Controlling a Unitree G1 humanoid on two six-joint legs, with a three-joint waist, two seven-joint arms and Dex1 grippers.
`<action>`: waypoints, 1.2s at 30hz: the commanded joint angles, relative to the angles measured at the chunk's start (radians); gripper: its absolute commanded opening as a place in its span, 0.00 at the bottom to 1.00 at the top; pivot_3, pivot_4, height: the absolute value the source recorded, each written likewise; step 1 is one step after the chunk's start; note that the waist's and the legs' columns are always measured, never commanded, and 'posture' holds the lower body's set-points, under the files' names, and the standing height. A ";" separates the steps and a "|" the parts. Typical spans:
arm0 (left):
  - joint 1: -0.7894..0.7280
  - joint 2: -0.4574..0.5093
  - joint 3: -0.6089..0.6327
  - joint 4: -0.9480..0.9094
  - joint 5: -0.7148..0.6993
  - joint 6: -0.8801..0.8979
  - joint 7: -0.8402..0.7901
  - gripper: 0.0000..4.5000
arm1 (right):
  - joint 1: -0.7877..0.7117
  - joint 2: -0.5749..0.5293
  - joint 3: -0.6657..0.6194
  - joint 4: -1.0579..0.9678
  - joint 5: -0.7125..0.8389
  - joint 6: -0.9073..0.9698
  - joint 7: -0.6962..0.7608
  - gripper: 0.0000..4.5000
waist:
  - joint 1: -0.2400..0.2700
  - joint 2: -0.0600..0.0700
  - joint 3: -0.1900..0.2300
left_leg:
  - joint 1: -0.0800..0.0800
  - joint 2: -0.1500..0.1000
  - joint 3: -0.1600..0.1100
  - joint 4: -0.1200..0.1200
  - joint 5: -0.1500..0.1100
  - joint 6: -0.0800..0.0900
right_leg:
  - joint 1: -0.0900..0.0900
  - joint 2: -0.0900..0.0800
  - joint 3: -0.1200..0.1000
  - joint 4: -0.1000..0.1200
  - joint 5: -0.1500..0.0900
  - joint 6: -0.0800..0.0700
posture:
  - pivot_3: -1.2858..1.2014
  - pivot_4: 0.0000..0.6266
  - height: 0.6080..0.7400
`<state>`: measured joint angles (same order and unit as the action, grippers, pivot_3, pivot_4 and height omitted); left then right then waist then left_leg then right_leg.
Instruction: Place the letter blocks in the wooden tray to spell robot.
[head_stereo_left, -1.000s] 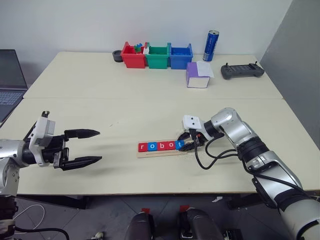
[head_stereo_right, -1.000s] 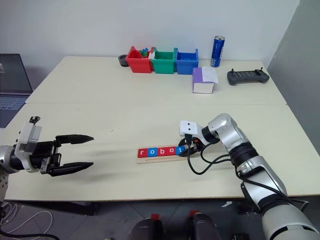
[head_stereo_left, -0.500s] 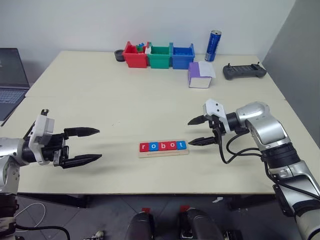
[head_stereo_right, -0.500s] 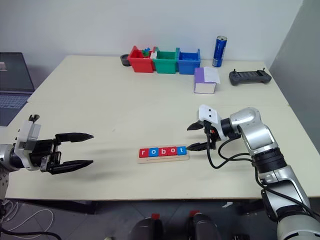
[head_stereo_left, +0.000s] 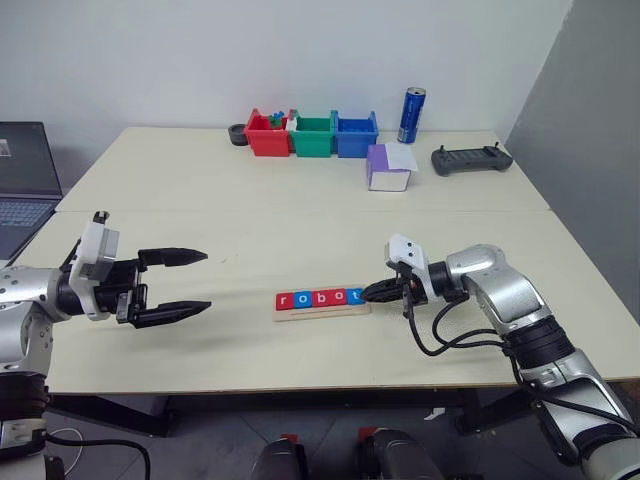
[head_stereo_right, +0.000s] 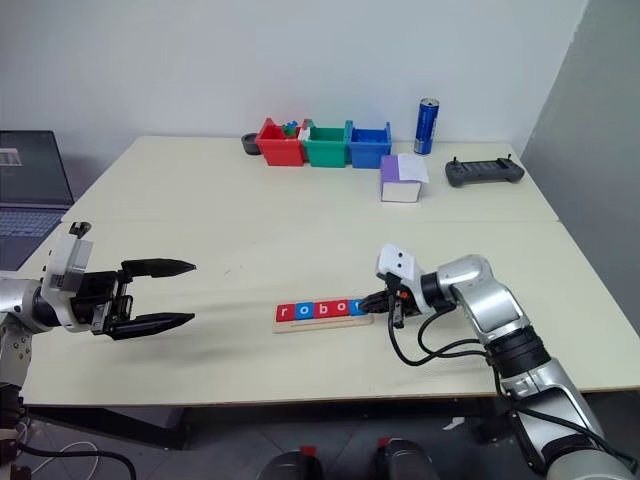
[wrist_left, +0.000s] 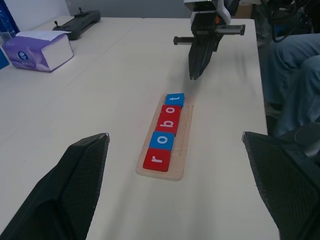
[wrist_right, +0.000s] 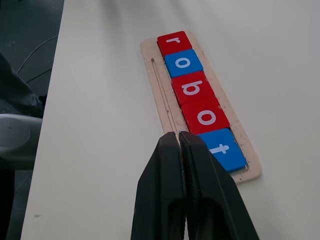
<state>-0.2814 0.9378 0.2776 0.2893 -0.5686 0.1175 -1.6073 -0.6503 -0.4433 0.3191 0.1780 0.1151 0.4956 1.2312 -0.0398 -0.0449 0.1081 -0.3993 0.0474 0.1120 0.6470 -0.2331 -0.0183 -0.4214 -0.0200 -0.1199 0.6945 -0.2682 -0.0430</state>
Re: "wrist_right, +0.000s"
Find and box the dark rounded shape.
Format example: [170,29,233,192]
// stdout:
[0,51,48,119]

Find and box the blue letter t block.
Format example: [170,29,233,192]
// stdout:
[197,127,249,174]

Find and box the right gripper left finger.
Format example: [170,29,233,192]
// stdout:
[130,131,188,240]

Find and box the red letter b block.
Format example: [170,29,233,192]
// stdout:
[170,70,217,109]

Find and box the silver robot body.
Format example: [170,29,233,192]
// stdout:
[0,113,44,171]

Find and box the red letter r block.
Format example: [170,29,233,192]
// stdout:
[156,30,194,58]

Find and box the red letter o block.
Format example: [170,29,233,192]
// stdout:
[180,96,231,136]

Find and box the thin white cable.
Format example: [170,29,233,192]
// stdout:
[16,34,60,84]

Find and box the wooden letter tray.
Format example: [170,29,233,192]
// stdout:
[139,30,263,185]

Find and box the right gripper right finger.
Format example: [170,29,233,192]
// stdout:
[178,130,261,240]

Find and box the blue letter o block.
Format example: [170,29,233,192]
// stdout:
[163,48,205,79]

